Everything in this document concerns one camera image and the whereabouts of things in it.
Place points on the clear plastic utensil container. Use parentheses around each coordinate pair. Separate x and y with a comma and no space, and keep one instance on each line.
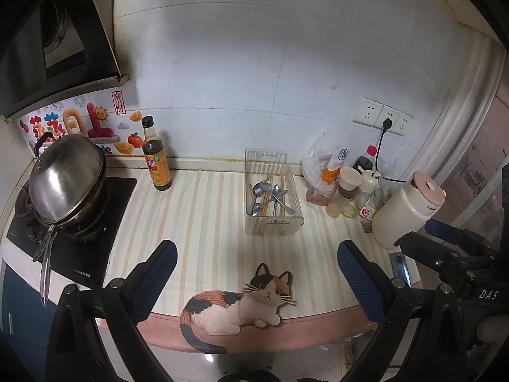
(262,155)

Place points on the blue phone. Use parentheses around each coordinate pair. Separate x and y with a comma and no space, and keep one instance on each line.
(399,266)

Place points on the white and orange packet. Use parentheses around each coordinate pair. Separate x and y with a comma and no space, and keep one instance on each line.
(338,157)

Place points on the colourful wall sticker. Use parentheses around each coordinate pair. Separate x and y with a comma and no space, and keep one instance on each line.
(95,123)

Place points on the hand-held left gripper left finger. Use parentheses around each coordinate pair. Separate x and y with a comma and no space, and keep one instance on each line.
(159,270)

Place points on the metal spoon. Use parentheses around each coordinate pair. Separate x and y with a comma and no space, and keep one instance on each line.
(276,189)
(261,188)
(257,208)

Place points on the dark bottle with red cap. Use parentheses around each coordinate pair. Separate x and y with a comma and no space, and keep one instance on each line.
(362,164)

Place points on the black gas stove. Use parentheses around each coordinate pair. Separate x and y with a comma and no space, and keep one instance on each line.
(87,262)

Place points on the striped counter mat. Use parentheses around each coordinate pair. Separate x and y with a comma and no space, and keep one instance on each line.
(199,215)

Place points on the cream kettle with pink lid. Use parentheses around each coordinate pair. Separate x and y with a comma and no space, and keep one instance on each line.
(401,215)

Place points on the steel wok with lid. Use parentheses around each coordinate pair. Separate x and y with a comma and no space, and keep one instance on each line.
(79,225)

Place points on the clear plastic bottle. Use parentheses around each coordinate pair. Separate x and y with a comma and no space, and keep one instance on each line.
(383,197)

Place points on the white wall outlet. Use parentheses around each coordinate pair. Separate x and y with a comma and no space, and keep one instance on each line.
(405,124)
(366,110)
(391,113)

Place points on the black range hood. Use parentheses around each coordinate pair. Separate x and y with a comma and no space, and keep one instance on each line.
(24,47)

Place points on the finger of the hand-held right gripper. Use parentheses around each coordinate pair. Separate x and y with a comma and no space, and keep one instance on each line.
(441,229)
(429,250)

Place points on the cat shaped mat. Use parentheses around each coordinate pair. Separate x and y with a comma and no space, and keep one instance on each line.
(254,306)

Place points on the red swirl label bottle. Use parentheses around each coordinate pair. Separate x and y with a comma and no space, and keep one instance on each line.
(368,213)

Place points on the jar with cream lid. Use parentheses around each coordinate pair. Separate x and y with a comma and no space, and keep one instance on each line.
(350,177)

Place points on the white spouted oil bottle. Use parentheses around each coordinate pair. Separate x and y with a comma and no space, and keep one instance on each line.
(369,181)

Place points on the silver window frame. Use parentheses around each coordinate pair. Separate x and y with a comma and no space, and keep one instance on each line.
(469,107)

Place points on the stainless steel pot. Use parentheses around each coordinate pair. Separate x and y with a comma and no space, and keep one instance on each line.
(63,179)

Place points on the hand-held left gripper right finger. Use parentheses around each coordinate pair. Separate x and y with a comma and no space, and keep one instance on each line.
(358,274)

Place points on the clear plastic bag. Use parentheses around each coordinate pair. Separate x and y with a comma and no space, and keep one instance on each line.
(314,167)

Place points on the blue cabinet front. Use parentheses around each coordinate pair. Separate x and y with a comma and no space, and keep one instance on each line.
(20,306)

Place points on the soy sauce bottle orange label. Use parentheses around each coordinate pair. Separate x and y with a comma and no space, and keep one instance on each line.
(159,167)

